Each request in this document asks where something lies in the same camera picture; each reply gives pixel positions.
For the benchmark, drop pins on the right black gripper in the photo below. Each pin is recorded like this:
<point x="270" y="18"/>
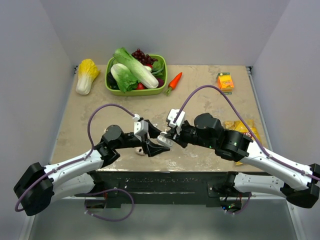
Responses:
<point x="179" y="138"/>

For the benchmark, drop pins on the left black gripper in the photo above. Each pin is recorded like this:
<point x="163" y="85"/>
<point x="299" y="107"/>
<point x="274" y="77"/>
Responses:
<point x="151" y="149"/>

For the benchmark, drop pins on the white earbud charging case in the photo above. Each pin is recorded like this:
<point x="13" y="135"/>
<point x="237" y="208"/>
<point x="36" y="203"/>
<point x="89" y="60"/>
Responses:
<point x="166" y="142"/>

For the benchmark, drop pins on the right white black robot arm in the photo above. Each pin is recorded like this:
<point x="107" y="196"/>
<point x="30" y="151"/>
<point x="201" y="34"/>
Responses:
<point x="284" y="178"/>

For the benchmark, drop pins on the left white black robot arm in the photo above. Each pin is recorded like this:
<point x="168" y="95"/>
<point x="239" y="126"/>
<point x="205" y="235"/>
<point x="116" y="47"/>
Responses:
<point x="41" y="185"/>

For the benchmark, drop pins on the pink earbud charging case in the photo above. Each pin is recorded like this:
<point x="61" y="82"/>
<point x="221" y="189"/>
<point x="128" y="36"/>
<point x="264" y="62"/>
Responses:
<point x="139" y="151"/>

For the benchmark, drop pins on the green plastic basket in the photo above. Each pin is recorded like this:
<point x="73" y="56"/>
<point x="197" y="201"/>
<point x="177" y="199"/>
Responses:
<point x="139" y="92"/>

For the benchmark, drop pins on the orange carrot toy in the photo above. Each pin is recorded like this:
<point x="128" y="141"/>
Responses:
<point x="173" y="84"/>

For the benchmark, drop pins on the purple onion toy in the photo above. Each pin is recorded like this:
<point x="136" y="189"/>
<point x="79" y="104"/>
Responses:
<point x="160" y="82"/>

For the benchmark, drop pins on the red tomato toy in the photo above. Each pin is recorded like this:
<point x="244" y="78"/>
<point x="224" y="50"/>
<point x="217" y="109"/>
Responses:
<point x="140" y="86"/>

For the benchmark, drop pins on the long green lettuce toy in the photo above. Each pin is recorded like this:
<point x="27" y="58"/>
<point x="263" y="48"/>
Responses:
<point x="143" y="75"/>

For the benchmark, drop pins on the short green cabbage toy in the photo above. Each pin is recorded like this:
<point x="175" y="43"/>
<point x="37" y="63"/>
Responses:
<point x="125" y="80"/>

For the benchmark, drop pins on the yellow Lays chips bag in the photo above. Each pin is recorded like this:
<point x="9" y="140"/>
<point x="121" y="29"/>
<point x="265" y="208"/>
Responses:
<point x="240" y="127"/>

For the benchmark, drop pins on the green leaf toy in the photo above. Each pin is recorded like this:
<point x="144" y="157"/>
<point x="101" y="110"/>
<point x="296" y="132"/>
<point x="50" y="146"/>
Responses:
<point x="157" y="67"/>

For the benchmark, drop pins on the orange sponge package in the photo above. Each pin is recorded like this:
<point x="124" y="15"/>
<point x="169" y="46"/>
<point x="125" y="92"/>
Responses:
<point x="225" y="82"/>

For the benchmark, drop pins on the dark red grapes toy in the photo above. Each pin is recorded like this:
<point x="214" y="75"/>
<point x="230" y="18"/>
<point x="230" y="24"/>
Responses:
<point x="143" y="58"/>

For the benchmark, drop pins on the yellow napa cabbage toy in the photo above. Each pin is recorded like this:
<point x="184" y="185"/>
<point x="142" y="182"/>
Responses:
<point x="87" y="73"/>

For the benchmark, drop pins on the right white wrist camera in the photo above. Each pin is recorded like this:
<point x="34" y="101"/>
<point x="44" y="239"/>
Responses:
<point x="175" y="119"/>

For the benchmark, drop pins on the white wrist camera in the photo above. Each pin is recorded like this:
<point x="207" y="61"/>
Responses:
<point x="175" y="119"/>
<point x="141" y="127"/>

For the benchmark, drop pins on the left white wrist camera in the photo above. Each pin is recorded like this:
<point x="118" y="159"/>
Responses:
<point x="141" y="127"/>

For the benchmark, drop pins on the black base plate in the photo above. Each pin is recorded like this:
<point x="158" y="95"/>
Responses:
<point x="164" y="188"/>

